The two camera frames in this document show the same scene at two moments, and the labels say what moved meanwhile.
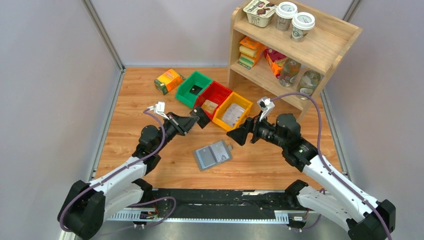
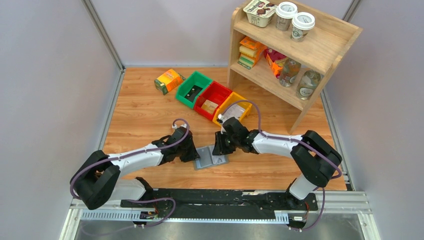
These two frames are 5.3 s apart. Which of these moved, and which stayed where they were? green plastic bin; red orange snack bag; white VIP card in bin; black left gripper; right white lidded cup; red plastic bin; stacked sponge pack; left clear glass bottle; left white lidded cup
Moved: black left gripper
Stayed: green plastic bin; right white lidded cup; left white lidded cup; red plastic bin; red orange snack bag; white VIP card in bin; stacked sponge pack; left clear glass bottle
